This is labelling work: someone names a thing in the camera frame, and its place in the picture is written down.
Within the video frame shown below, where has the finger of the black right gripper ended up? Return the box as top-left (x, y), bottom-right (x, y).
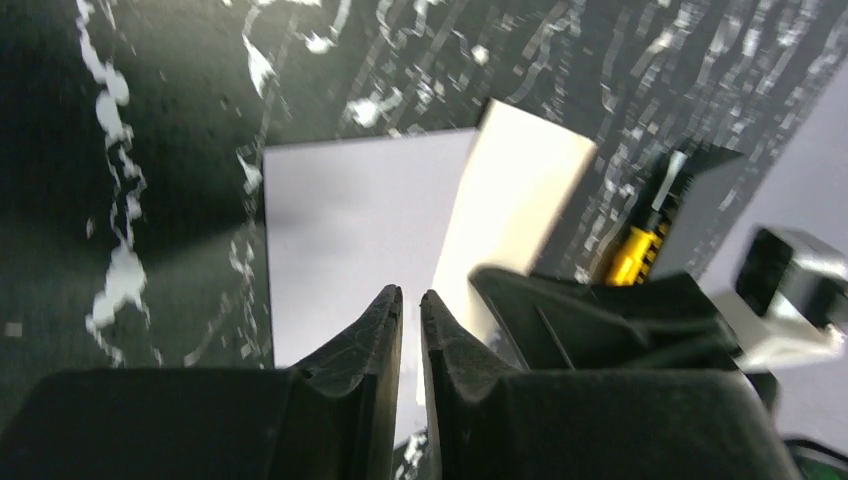
top-left (470, 266), bottom-right (740, 371)

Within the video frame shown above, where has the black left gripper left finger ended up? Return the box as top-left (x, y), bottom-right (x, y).
top-left (1, 285), bottom-right (403, 479)

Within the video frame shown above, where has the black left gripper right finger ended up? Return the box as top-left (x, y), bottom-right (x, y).
top-left (420, 291), bottom-right (799, 479)

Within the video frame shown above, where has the brown kraft envelope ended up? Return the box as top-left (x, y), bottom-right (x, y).
top-left (431, 100), bottom-right (597, 343)

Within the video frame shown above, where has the black flat box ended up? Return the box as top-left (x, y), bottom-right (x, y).
top-left (644, 141), bottom-right (745, 283)

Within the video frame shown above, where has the yellow handled screwdriver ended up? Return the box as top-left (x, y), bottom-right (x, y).
top-left (604, 151), bottom-right (688, 287)

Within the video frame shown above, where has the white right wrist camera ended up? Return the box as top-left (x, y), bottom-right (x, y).
top-left (711, 227), bottom-right (847, 373)

